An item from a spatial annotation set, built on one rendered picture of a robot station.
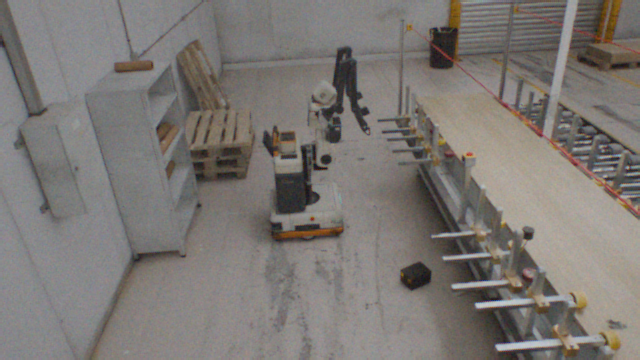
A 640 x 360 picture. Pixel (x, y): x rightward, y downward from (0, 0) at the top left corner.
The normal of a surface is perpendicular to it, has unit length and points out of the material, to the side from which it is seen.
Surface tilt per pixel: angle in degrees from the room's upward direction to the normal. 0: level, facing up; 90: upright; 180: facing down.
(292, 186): 90
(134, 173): 90
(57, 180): 90
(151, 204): 90
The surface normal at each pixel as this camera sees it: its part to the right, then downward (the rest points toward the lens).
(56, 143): 0.07, 0.48
